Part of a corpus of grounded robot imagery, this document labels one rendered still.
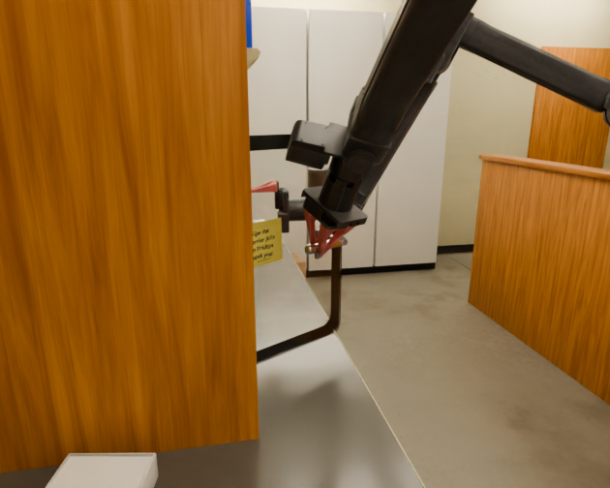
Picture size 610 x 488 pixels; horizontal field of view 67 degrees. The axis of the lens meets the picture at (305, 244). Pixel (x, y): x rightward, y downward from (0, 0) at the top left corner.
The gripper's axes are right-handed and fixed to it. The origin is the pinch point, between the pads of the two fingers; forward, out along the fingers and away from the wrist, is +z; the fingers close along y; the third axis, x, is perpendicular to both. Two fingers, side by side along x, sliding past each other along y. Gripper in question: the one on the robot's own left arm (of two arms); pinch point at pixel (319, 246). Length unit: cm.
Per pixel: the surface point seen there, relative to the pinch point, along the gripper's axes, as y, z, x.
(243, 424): 14.5, 18.7, -20.4
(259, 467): 21.2, 18.9, -21.8
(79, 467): 9.0, 20.1, -42.0
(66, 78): -14.0, -22.4, -36.5
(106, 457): 9.4, 19.9, -38.8
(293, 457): 22.8, 18.2, -16.9
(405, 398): -12, 137, 123
